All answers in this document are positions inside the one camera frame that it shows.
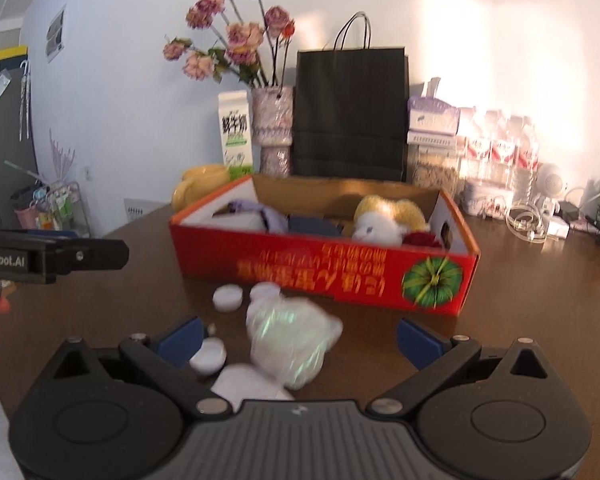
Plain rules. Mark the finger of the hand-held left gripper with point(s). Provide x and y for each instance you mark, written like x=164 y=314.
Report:
x=87 y=256

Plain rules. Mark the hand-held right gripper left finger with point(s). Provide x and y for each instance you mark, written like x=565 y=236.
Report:
x=180 y=342

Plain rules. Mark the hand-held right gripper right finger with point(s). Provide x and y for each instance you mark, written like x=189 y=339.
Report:
x=420 y=342

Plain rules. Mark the white tissue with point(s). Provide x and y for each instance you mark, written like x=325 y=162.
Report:
x=245 y=382

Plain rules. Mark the iridescent clear plastic bag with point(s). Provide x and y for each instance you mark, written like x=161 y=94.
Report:
x=290 y=340

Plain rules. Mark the white and yellow plush toy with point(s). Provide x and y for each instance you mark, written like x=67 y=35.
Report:
x=375 y=227

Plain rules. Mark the red cardboard box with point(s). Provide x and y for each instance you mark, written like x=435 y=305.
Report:
x=305 y=270

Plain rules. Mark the purple cloth pouch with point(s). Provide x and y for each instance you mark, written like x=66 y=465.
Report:
x=275 y=220

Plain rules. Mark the navy zip case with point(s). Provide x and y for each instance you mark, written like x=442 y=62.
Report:
x=310 y=225

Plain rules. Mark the white round disc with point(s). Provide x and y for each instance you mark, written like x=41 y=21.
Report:
x=207 y=355

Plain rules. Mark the small white cap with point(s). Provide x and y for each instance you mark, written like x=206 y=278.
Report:
x=265 y=290

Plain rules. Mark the black board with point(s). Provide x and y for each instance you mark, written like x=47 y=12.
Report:
x=5 y=150

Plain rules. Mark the yellow mug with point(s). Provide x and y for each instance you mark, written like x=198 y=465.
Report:
x=205 y=180

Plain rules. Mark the white round tin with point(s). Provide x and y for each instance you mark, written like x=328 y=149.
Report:
x=485 y=197

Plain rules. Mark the white charger block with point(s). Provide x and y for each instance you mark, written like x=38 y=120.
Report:
x=557 y=227

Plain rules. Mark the white milk carton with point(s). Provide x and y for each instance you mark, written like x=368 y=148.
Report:
x=236 y=130

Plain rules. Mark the black power adapter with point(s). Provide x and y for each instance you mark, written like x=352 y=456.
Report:
x=569 y=211

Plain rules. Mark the white round speaker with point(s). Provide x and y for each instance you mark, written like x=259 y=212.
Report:
x=551 y=182

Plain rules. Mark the purple tissue box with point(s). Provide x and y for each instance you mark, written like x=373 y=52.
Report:
x=430 y=115

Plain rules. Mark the purple textured vase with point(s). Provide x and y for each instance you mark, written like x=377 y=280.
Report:
x=272 y=120

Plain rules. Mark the black paper bag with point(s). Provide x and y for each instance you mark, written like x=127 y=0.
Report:
x=350 y=110

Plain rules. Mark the dried pink flower bouquet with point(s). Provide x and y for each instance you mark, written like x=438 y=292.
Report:
x=242 y=35

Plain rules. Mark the wall outlet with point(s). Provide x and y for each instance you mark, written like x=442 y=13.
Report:
x=87 y=172

